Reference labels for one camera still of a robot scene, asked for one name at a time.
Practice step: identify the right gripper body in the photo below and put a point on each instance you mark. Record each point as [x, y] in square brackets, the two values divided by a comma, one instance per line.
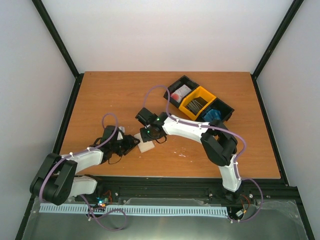
[149, 136]

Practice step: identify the beige card holder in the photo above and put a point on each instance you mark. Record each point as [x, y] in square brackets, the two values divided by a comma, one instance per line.
[144, 146]

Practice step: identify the yellow bin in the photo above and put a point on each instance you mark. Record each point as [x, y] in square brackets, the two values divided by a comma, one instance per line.
[200, 91]

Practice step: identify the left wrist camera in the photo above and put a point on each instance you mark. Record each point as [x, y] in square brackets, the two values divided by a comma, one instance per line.
[121, 133]

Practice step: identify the black frame post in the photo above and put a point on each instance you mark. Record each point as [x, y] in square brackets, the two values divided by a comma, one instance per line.
[48, 22]
[283, 26]

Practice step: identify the red white cards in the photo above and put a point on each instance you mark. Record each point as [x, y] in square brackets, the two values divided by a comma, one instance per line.
[180, 93]

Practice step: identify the dark grey cards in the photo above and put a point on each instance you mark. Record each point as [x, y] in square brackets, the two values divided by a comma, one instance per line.
[196, 104]

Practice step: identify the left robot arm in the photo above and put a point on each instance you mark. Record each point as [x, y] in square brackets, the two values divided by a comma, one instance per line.
[57, 180]

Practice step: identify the light blue cable duct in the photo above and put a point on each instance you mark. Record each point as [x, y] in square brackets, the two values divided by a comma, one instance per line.
[138, 210]

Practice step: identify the black bin with blue cards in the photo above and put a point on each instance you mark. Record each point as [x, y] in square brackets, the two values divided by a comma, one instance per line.
[220, 105]

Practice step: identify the right black frame post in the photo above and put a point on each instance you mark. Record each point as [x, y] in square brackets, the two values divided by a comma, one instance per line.
[283, 26]

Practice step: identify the blue cards stack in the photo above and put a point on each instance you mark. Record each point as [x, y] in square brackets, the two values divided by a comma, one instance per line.
[212, 114]

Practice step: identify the left black frame post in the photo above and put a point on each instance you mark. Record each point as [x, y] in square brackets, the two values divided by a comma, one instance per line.
[48, 22]

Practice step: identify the black aluminium rail base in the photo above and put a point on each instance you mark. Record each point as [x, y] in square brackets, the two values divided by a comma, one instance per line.
[208, 190]

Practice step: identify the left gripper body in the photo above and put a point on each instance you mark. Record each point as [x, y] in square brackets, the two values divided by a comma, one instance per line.
[118, 148]

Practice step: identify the small electronics board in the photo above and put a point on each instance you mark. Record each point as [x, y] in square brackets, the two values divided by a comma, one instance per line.
[104, 201]

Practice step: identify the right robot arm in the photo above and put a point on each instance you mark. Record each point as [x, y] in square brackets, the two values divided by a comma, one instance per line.
[219, 144]

